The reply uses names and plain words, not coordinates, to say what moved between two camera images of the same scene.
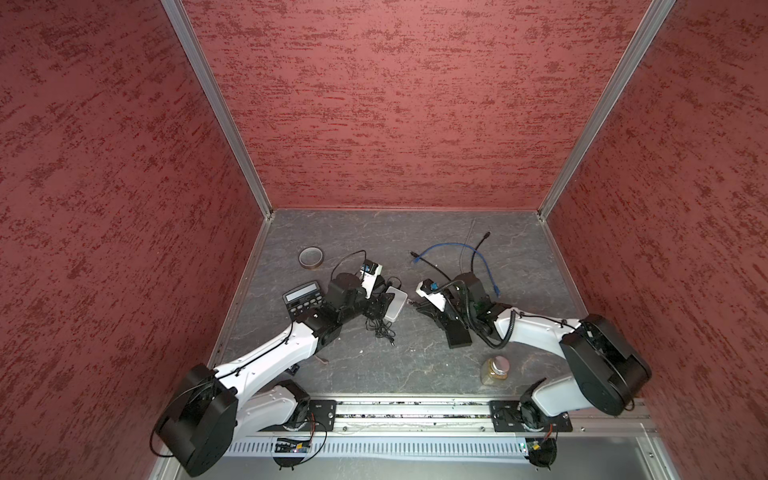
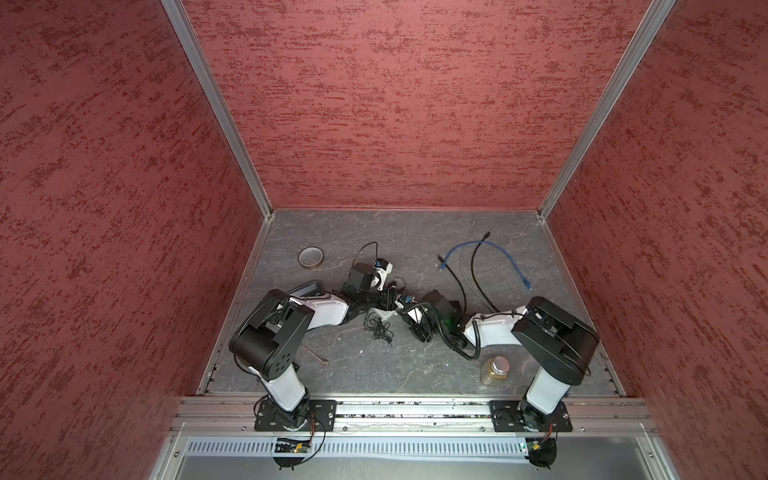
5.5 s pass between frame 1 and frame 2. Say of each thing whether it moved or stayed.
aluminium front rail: stayed
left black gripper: stayed
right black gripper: moved
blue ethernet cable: moved
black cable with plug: moved
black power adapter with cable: stayed
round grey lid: stayed
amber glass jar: stayed
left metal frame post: stayed
